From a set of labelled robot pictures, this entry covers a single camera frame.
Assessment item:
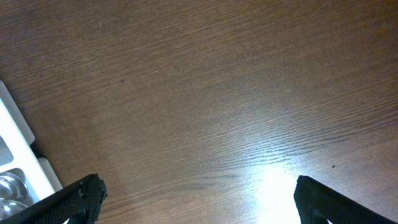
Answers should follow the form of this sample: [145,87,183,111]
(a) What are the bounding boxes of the large steel spoon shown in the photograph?
[1,172,29,200]
[0,199,27,220]

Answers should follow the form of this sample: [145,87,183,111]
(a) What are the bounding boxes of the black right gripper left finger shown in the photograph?
[1,174,107,224]

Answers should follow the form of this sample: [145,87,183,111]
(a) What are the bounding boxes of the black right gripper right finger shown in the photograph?
[294,175,397,224]

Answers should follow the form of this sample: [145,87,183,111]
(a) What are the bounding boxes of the white plastic cutlery tray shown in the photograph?
[1,82,63,208]

